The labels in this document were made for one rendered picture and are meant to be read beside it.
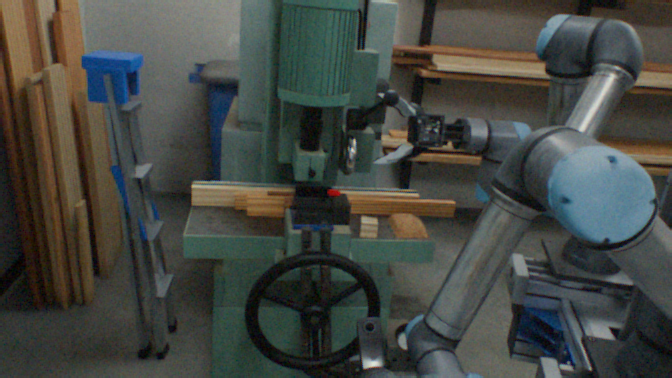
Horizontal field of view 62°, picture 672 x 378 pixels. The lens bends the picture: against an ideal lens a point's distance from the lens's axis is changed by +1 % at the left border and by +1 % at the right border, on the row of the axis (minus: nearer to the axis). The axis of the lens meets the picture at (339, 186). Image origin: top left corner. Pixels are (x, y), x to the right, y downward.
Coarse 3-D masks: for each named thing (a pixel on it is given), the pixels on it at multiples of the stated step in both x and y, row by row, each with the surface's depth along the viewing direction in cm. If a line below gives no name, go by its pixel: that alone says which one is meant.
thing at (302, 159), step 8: (296, 144) 144; (320, 144) 146; (296, 152) 139; (304, 152) 138; (312, 152) 139; (320, 152) 140; (296, 160) 137; (304, 160) 137; (312, 160) 137; (320, 160) 137; (296, 168) 138; (304, 168) 138; (312, 168) 138; (320, 168) 138; (296, 176) 138; (304, 176) 138; (320, 176) 139
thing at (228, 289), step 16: (224, 288) 134; (240, 288) 134; (272, 288) 135; (288, 288) 136; (320, 288) 137; (336, 288) 138; (384, 288) 140; (224, 304) 135; (240, 304) 136; (272, 304) 137; (336, 304) 139; (352, 304) 140; (384, 304) 141
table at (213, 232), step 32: (192, 224) 133; (224, 224) 135; (256, 224) 136; (352, 224) 142; (384, 224) 143; (192, 256) 129; (224, 256) 131; (256, 256) 132; (352, 256) 135; (384, 256) 136; (416, 256) 138
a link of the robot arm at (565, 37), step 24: (552, 24) 134; (576, 24) 130; (600, 24) 127; (552, 48) 134; (576, 48) 130; (552, 72) 137; (576, 72) 134; (552, 96) 142; (576, 96) 139; (552, 120) 145
